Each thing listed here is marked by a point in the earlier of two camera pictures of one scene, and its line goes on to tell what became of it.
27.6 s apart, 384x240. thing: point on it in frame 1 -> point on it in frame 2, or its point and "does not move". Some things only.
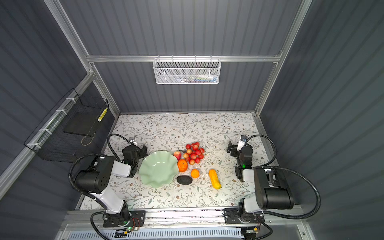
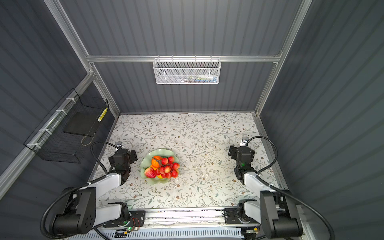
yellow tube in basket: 102,114 does not move
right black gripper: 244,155 does not move
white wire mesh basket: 187,71 does not move
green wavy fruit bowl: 158,168 does not move
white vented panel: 125,234 does not move
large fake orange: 183,165 -> 154,162
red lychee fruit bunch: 193,153 -> 168,168
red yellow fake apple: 178,155 -> 150,173
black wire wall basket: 66,134 does not move
